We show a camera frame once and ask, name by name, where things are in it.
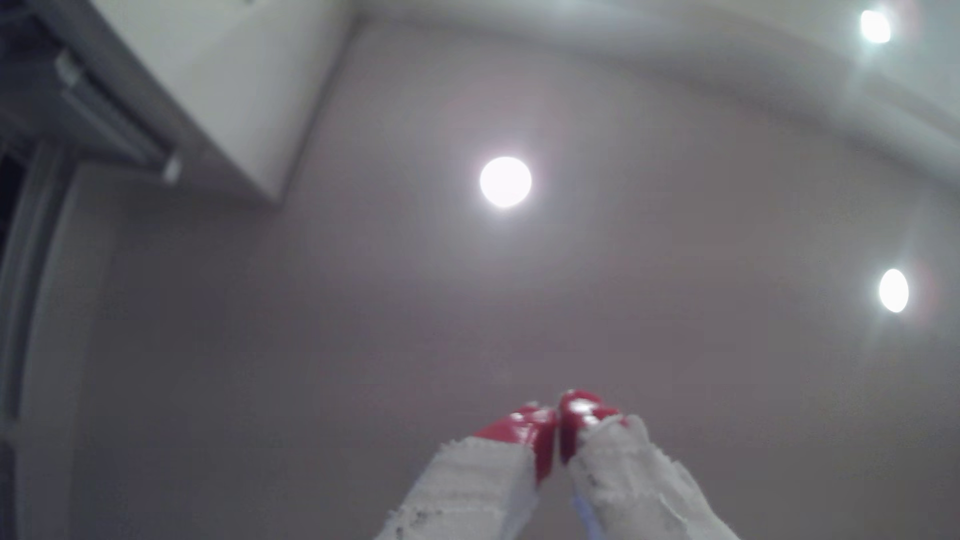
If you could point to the red taped gripper finger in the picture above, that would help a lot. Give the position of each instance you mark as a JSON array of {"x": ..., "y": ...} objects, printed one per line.
[
  {"x": 637, "y": 487},
  {"x": 480, "y": 480}
]

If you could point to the round ceiling light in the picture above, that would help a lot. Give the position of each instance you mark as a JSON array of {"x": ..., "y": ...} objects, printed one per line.
[
  {"x": 893, "y": 290},
  {"x": 505, "y": 181},
  {"x": 875, "y": 26}
]

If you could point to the white air conditioner unit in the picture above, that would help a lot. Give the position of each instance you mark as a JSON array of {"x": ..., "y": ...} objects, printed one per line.
[{"x": 225, "y": 75}]

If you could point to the grey window frame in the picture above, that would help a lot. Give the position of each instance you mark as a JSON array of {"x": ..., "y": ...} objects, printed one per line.
[{"x": 26, "y": 285}]

